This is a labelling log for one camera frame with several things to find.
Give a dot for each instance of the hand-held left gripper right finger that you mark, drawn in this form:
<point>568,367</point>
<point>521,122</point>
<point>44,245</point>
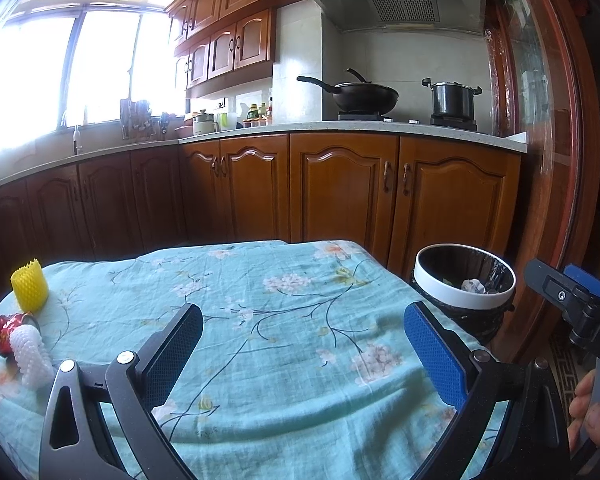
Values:
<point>435,350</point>

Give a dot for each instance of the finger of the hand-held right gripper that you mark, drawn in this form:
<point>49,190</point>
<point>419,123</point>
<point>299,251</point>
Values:
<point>550,282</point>
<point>587,282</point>

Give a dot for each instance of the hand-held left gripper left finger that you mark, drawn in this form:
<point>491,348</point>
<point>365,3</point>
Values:
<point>172,350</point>

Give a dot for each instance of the white rimmed trash bin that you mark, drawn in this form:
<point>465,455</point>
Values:
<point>460,300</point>

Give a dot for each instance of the silver wrapper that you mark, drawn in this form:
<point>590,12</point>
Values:
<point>472,286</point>

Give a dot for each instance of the teal floral tablecloth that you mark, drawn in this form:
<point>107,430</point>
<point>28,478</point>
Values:
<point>280,360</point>

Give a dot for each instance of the white foam fruit net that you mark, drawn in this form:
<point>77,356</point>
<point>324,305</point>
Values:
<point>32,360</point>

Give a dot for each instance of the wooden glass door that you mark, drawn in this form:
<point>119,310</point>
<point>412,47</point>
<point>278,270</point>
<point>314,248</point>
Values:
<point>545,135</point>

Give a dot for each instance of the yellow foam fruit net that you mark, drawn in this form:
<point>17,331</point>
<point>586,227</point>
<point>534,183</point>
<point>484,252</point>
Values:
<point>29,287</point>

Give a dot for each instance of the red apple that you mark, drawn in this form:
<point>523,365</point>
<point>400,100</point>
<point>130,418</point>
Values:
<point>5,332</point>

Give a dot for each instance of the wooden lower cabinets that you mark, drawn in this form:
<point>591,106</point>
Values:
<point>340,190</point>

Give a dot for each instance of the wooden cabinets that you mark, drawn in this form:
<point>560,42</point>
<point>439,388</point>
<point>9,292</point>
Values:
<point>340,190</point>
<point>240,10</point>

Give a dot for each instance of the gas stove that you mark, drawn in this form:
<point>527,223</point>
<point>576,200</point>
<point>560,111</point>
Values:
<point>450,122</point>

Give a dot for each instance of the steel cooking pot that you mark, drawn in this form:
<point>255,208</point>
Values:
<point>450,100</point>

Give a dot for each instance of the sink faucet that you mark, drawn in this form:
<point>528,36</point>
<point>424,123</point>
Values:
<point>76,140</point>

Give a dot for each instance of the knife rack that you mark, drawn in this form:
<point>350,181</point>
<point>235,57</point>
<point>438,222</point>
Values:
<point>135,120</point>

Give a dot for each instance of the condiment bottles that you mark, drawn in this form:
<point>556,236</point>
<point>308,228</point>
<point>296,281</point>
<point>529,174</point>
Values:
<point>257,115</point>

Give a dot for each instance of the grey kitchen countertop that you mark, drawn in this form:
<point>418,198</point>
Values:
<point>305,127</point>

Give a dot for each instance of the black wok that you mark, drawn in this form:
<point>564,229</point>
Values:
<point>365,97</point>

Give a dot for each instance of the kitchen window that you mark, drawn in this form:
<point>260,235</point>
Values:
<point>45,70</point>

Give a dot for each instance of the wooden upper cabinets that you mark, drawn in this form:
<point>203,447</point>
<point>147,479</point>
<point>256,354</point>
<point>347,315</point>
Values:
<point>240,10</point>

